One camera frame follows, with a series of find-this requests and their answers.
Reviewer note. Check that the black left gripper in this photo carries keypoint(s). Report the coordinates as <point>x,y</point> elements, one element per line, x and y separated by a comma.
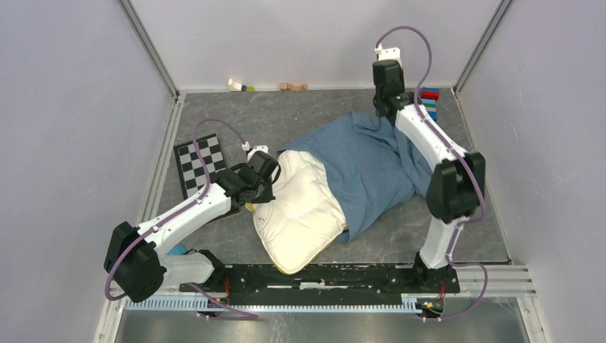
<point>267,196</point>

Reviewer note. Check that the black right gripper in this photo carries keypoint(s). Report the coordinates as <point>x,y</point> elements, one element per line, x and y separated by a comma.
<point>402,78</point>

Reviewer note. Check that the white pillow with yellow side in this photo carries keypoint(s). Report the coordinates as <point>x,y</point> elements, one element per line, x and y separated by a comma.
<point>303,219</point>

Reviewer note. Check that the blue fabric pillowcase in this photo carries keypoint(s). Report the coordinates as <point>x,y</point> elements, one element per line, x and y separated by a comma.
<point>370,166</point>

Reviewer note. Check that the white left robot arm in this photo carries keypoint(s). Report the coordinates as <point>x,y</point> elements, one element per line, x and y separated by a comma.
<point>138,257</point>

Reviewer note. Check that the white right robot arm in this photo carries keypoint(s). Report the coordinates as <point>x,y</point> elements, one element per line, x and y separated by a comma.
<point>456,187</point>

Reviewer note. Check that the red and blue block stack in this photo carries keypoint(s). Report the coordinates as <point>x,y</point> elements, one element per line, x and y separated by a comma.
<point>429,94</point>

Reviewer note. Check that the blue green white block stack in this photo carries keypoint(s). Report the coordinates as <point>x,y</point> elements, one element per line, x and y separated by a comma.
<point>431,107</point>

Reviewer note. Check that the black white checkerboard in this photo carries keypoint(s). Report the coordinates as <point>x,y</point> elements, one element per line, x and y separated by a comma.
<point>189,168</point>

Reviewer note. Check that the small white coloured toy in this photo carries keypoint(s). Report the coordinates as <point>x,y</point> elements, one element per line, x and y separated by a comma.
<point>234,85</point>

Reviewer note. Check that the small wooden toy piece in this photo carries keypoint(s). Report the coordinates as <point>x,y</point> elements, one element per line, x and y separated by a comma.
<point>286,86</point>

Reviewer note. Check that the small light blue block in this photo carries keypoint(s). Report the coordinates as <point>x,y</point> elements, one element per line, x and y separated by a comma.
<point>178,250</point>

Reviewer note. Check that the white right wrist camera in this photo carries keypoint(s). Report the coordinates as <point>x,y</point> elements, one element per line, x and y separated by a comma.
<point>392,53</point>

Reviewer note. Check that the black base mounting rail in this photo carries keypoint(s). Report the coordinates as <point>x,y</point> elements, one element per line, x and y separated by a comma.
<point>327,284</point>

